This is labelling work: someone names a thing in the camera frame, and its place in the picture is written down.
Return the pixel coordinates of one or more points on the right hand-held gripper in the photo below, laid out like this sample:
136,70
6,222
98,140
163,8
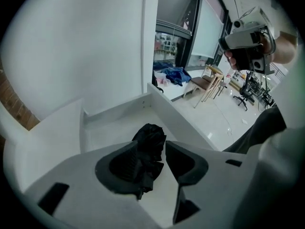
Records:
247,58

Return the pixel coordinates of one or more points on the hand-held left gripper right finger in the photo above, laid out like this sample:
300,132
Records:
188,166

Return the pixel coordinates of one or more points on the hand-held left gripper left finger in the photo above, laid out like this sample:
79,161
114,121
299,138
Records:
114,170

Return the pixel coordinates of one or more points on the white box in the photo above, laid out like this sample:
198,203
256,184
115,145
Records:
119,132

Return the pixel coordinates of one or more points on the black cloth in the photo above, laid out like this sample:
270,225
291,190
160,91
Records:
150,139

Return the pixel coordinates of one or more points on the person's right forearm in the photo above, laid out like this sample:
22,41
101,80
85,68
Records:
283,46

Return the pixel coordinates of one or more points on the white desk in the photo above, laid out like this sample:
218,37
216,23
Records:
54,128

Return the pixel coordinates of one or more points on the person's right hand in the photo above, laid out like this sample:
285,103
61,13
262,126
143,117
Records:
231,59

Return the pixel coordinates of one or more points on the white roller blind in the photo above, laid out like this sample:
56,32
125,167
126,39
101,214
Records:
207,27

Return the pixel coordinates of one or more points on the wooden chair with brown seat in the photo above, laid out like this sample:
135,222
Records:
202,81

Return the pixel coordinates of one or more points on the black office chair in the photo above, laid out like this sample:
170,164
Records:
245,94

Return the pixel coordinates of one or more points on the blue jacket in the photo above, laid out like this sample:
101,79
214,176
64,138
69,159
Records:
177,75

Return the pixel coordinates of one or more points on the dark navy jacket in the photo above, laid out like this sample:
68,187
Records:
164,65

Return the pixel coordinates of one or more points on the clear plastic bag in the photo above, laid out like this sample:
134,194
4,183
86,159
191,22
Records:
164,81

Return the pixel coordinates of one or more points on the person's dark trousers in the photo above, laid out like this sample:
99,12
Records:
262,128

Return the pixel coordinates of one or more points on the person's light shirt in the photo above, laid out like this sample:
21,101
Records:
281,175

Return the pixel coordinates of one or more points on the black window frame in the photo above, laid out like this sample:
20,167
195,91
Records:
196,32

